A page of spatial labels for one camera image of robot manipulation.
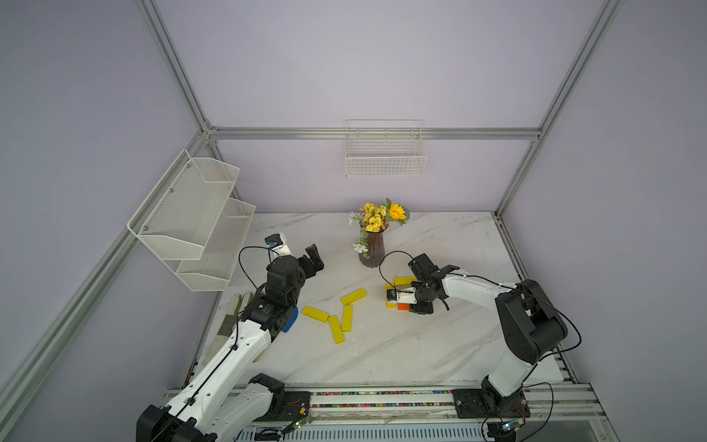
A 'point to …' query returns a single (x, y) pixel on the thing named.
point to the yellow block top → (353, 296)
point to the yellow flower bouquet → (375, 218)
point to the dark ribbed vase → (376, 244)
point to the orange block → (403, 307)
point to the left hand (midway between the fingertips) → (302, 255)
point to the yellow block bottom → (404, 281)
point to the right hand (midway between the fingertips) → (416, 302)
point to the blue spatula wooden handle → (292, 320)
